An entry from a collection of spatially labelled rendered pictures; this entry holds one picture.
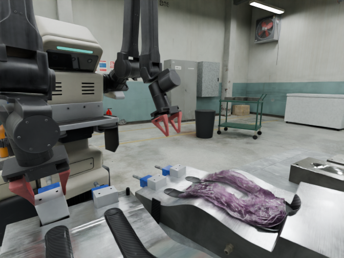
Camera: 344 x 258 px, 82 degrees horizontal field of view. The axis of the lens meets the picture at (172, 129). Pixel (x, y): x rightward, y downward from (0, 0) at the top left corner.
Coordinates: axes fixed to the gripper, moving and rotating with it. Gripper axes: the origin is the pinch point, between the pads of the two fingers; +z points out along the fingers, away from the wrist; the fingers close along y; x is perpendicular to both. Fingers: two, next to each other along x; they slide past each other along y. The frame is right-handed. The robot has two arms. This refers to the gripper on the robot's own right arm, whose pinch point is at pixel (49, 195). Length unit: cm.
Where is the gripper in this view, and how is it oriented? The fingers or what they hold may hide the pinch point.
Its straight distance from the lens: 50.6
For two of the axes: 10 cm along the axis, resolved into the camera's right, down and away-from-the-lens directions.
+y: 8.3, -2.4, 5.0
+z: 0.3, 9.2, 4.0
